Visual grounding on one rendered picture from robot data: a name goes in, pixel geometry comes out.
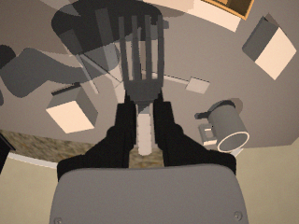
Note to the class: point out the wooden tray dividers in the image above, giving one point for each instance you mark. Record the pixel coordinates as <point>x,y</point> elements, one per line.
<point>239,8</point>

